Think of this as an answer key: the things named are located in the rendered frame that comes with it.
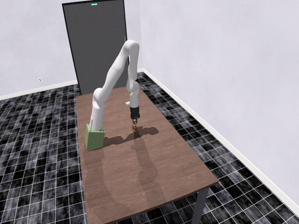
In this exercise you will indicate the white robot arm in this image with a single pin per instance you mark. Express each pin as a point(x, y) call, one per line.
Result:
point(101, 95)

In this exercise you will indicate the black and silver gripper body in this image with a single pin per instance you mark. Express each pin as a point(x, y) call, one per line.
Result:
point(134, 108)

